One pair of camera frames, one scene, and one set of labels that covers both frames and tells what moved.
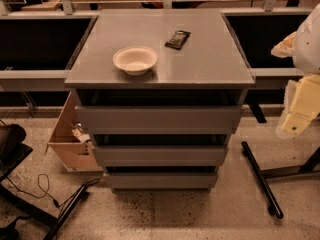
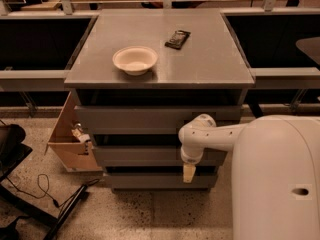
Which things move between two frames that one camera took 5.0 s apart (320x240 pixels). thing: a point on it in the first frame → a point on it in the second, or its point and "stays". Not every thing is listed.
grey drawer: [157, 156] stays
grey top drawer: [159, 120] stays
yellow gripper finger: [306, 105] → [189, 170]
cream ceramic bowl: [135, 60] stays
